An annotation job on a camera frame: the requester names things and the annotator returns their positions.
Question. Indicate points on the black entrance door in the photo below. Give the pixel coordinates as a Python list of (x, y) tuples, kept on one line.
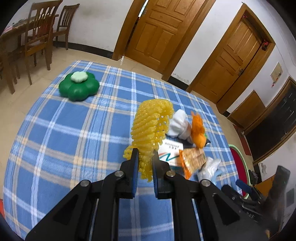
[(271, 132)]

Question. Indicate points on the far wooden chair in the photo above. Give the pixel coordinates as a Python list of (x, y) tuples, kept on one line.
[(64, 23)]

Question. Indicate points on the white tissue pack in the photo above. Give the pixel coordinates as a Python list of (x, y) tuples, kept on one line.
[(211, 170)]

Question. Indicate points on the green flower-shaped box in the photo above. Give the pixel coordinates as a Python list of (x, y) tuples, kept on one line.
[(79, 85)]

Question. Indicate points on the white cloth item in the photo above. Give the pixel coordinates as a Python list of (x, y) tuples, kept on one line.
[(179, 127)]

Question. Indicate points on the red doormat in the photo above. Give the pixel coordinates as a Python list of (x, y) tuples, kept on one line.
[(243, 142)]

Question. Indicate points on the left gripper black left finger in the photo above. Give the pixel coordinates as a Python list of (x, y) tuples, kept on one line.
[(90, 210)]

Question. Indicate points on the left wooden door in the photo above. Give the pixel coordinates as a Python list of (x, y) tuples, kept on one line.
[(160, 30)]

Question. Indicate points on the red basin green rim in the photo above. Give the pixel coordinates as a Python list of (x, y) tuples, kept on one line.
[(241, 166)]

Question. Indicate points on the wooden door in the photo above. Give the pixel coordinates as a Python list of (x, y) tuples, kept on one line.
[(230, 62), (160, 30)]

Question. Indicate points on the yellow foam fruit net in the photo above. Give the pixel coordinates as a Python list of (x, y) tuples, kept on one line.
[(149, 129)]

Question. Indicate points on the orange snack packet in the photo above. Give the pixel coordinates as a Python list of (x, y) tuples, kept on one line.
[(192, 160)]

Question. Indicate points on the white booklet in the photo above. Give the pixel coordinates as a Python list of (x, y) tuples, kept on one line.
[(169, 151)]

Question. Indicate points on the wooden wall cabinet panel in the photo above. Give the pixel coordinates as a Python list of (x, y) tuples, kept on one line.
[(248, 111)]

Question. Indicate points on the wooden chair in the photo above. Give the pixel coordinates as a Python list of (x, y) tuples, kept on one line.
[(64, 23), (38, 35)]

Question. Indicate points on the blue plaid tablecloth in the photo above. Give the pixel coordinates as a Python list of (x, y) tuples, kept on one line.
[(61, 142)]

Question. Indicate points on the middle wooden door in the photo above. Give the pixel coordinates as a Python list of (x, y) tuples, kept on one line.
[(230, 62)]

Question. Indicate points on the wall electrical box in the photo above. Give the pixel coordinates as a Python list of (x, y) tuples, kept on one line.
[(276, 73)]

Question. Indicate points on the near wooden chair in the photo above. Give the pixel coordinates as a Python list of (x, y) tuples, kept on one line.
[(38, 35)]

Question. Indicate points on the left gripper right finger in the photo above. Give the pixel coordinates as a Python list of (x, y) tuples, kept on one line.
[(201, 211)]

